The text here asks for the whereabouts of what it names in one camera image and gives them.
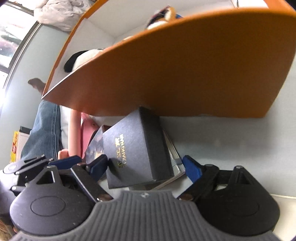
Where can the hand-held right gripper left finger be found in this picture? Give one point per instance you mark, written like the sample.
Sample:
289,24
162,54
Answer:
99,163

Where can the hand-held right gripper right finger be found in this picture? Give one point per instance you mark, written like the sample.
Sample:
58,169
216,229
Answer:
193,166

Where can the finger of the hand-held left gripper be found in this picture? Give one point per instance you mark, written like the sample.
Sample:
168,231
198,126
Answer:
67,160

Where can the picture-print card box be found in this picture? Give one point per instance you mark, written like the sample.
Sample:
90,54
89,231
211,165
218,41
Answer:
94,143

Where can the pink case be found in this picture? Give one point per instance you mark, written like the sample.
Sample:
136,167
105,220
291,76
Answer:
87,132

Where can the dark box with gold print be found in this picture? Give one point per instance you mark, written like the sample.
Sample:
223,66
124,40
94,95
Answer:
134,150

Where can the orange cardboard box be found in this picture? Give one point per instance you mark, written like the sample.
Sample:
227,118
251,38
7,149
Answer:
185,69

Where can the panda plush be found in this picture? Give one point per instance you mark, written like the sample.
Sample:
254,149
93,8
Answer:
78,59

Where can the fox plush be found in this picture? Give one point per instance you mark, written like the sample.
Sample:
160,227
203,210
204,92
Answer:
166,12

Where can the yellow package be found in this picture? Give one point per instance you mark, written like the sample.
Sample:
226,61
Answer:
15,143

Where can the pink tube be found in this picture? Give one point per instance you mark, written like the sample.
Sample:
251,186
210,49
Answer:
75,134

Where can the person's left leg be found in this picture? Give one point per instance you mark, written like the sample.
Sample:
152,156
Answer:
44,129

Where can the brown sock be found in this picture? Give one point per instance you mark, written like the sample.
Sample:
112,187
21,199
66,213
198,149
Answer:
37,84

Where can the window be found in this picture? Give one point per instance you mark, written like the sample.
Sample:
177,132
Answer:
11,34

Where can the bundled pale pink duvet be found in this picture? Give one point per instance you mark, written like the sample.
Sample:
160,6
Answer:
60,14

